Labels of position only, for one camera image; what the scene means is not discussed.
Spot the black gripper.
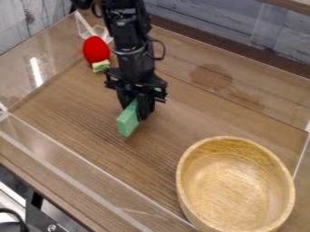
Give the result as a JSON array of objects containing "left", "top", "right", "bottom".
[{"left": 104, "top": 50, "right": 167, "bottom": 121}]

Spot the green rectangular block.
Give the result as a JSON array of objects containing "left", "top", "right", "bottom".
[{"left": 116, "top": 100, "right": 139, "bottom": 137}]

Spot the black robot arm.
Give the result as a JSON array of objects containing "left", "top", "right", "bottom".
[{"left": 71, "top": 0, "right": 167, "bottom": 121}]

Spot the brown wooden bowl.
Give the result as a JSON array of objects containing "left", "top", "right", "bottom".
[{"left": 175, "top": 136, "right": 295, "bottom": 232}]

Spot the red plush strawberry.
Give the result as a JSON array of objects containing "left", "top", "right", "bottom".
[{"left": 83, "top": 36, "right": 110, "bottom": 73}]

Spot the black table leg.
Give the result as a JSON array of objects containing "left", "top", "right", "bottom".
[{"left": 31, "top": 191, "right": 44, "bottom": 208}]

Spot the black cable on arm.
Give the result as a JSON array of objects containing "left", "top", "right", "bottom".
[{"left": 144, "top": 37, "right": 167, "bottom": 62}]

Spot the clear acrylic corner bracket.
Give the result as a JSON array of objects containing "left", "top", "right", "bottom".
[{"left": 73, "top": 11, "right": 114, "bottom": 44}]

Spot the black cable under table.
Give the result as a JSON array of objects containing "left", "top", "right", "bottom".
[{"left": 0, "top": 208, "right": 29, "bottom": 232}]

